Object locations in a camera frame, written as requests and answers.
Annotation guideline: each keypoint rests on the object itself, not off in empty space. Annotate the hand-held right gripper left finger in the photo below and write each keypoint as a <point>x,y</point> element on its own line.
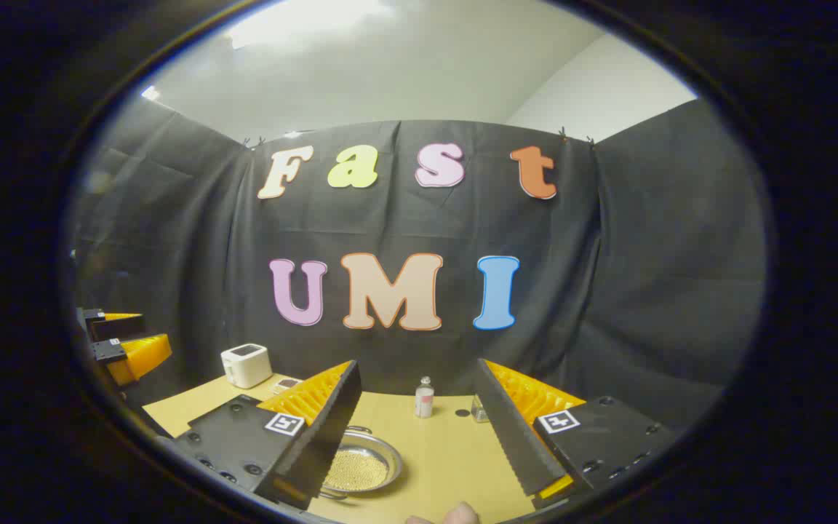
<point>332,429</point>

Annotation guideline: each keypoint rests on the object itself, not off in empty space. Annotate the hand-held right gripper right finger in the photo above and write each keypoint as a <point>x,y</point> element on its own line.
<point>510,429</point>

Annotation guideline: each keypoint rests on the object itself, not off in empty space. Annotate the white divided bean dish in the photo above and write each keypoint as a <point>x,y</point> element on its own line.
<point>288,383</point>

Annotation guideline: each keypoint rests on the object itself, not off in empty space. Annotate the clear glass holder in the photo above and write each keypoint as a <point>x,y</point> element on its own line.
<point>479,411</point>

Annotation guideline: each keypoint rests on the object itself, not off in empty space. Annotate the white toaster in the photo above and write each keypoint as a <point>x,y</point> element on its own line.
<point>246,365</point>

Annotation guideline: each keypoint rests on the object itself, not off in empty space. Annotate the pile of yellow soybeans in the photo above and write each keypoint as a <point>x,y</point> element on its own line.
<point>361,469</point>

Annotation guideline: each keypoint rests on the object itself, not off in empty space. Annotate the clear bottle with pink label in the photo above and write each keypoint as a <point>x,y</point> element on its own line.
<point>424,400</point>

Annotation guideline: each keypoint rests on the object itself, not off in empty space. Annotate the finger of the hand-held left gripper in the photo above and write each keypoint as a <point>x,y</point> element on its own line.
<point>144,356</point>
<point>117,325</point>

